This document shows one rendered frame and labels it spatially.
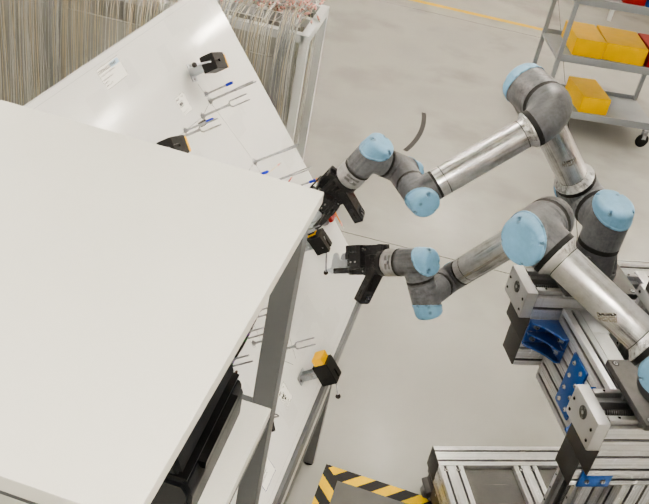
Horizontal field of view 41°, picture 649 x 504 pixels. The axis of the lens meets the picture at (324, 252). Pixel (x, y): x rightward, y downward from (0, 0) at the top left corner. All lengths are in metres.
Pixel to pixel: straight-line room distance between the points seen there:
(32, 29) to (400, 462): 2.09
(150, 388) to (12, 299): 0.20
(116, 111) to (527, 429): 2.38
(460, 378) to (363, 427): 0.57
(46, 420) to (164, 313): 0.19
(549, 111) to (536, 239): 0.36
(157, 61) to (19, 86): 1.33
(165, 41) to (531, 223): 0.99
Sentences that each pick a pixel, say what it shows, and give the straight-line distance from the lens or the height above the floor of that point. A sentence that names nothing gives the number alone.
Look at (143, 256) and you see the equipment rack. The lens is 1.04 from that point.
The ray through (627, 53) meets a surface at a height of 0.64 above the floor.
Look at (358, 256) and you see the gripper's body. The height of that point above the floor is 1.16.
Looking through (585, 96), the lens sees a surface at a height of 0.30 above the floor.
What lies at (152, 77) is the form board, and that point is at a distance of 2.10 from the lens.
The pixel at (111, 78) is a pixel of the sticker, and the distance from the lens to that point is 1.98.
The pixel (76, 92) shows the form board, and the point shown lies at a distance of 1.87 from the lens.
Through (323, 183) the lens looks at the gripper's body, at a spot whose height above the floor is 1.34.
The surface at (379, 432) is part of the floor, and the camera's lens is 3.50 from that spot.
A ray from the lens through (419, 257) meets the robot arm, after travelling 2.21.
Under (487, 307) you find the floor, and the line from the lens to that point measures 4.32.
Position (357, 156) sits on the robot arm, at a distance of 2.17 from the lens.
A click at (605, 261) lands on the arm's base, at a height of 1.23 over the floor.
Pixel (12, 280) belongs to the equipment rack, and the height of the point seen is 1.85.
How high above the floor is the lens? 2.46
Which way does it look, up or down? 34 degrees down
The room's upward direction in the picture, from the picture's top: 11 degrees clockwise
